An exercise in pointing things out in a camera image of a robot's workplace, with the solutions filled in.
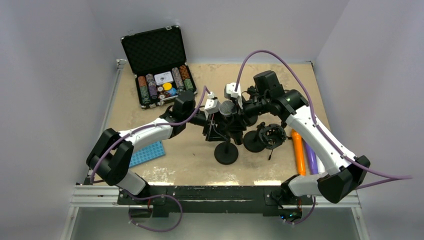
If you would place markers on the black clip round base stand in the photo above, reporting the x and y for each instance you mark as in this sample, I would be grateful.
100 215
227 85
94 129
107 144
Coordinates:
254 93

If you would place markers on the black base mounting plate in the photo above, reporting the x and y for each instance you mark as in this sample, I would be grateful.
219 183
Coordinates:
162 200

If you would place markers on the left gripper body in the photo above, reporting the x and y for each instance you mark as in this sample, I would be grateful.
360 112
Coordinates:
202 120

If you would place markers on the orange microphone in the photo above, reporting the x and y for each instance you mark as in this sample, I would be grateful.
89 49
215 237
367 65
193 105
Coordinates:
298 152

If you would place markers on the black poker chip case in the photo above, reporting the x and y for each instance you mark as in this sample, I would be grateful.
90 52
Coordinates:
153 52

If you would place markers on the black tripod shock mount stand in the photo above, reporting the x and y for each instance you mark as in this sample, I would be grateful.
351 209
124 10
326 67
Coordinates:
276 136

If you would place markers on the white card box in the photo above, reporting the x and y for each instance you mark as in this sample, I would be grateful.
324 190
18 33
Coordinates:
164 77

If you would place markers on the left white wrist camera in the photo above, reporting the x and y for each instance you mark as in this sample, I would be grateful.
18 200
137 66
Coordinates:
212 105

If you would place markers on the blue building baseplate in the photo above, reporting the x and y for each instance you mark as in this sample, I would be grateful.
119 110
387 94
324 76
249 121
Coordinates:
146 154

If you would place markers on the yellow chip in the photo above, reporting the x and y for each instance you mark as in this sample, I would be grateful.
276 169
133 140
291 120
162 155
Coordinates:
167 86

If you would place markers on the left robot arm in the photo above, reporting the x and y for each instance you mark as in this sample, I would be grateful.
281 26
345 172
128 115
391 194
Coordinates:
111 155

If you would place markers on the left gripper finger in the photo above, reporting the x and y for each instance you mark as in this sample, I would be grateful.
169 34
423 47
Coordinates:
221 122
212 134

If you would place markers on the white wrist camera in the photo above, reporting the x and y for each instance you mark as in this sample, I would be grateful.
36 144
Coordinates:
212 105
231 93

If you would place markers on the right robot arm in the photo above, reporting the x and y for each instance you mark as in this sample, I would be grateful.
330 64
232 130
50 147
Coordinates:
344 171

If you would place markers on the black silver-head microphone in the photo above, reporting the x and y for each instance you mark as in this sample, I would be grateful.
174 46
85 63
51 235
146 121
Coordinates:
227 108

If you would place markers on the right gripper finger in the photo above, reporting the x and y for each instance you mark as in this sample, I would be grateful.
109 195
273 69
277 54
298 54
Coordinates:
238 106
238 124

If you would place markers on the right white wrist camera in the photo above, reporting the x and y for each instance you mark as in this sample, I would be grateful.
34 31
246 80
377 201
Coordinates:
231 93

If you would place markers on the purple microphone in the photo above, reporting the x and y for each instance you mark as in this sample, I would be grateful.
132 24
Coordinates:
311 157

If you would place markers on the white microphone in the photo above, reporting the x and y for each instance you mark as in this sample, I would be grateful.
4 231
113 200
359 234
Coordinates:
320 165

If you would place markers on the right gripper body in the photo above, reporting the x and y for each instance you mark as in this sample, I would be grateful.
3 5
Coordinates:
253 108

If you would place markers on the black shock mount round stand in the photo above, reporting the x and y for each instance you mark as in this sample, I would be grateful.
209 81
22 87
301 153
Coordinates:
255 141

